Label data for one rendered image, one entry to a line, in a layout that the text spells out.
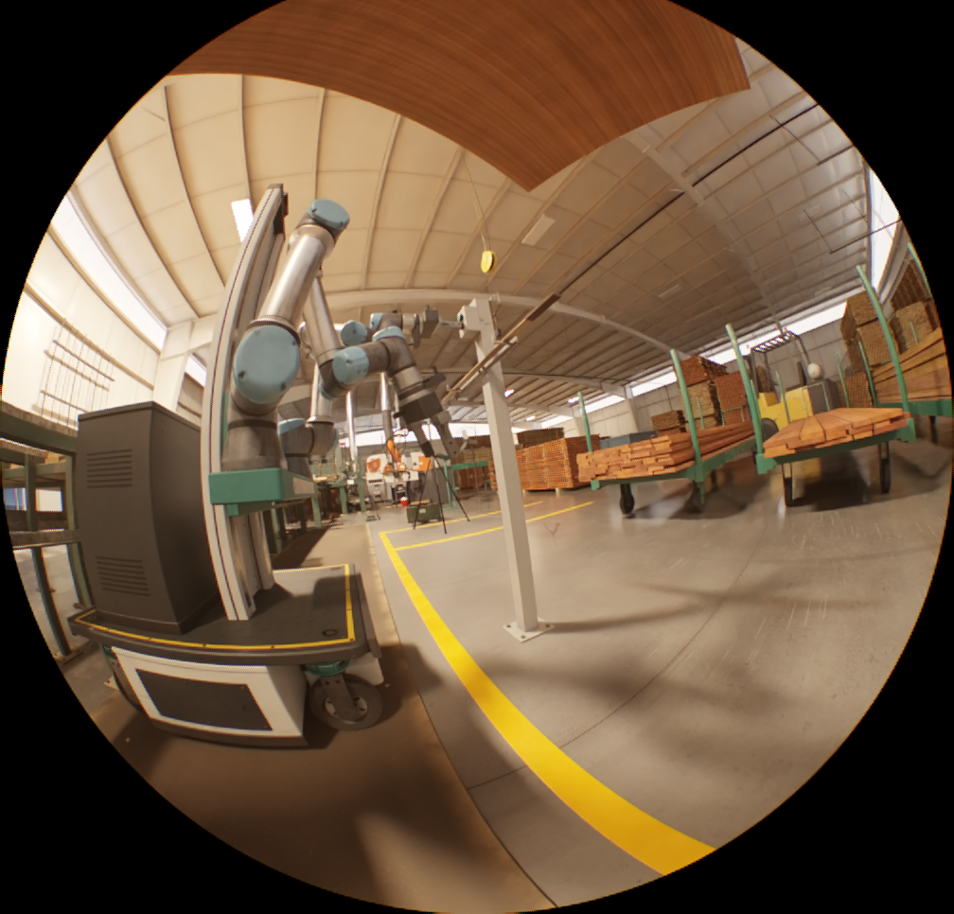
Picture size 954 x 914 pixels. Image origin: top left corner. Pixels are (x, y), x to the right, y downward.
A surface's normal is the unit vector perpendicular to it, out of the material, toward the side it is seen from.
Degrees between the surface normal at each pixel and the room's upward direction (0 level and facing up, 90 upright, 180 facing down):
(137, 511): 90
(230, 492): 90
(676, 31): 180
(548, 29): 180
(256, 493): 90
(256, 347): 97
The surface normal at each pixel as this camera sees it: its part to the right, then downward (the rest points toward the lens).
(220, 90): 0.24, 0.97
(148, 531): 0.43, -0.18
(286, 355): 0.75, -0.07
